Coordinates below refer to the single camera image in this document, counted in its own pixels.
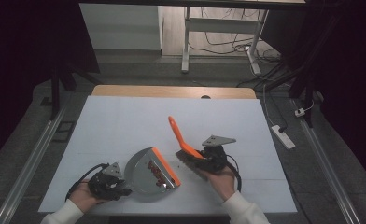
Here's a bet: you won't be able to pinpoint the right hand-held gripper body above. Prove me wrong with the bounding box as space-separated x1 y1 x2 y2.
199 134 237 174

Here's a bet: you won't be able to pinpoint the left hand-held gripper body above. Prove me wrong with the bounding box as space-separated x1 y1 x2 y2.
87 161 126 202

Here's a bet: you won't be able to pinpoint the grey dustpan orange edge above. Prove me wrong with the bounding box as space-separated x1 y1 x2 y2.
123 147 182 197

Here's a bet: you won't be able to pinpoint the orange brush dark bristles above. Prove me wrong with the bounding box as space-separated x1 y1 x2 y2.
167 116 209 182

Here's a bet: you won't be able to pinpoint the person's left hand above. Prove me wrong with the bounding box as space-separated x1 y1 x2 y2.
68 183 106 215

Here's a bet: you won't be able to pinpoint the person's right hand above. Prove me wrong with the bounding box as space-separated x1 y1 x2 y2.
204 166 237 203

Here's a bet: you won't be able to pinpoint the white table cover sheet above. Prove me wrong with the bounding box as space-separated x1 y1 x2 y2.
38 95 298 216

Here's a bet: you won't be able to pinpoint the white power strip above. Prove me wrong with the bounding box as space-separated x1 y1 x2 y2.
270 124 297 150

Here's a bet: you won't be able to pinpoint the small white adapter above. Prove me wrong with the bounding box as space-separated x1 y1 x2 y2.
294 106 307 119

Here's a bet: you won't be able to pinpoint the black metal stand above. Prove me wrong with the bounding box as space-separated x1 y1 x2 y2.
40 60 95 121
259 59 317 129

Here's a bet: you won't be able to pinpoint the dark curtain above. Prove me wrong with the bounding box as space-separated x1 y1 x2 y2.
0 0 101 171
260 0 366 189

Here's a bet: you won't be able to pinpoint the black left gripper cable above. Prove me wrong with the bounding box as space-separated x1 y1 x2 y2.
64 162 110 202

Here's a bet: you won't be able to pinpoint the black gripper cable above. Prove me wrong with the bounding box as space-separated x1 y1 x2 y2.
64 162 110 202
225 154 243 193

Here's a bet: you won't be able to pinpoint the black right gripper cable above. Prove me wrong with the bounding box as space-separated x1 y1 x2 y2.
225 154 243 193

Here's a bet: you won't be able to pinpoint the aluminium floor rail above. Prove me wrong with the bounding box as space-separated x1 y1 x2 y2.
291 98 363 224
0 101 69 224

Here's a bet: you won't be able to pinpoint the tangle of floor cables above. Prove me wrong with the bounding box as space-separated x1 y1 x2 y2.
189 8 282 64

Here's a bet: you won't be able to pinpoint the white desk frame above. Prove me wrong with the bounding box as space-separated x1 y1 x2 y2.
180 6 270 76

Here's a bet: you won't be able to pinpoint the white wall cabinet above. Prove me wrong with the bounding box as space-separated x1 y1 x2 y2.
78 3 164 51

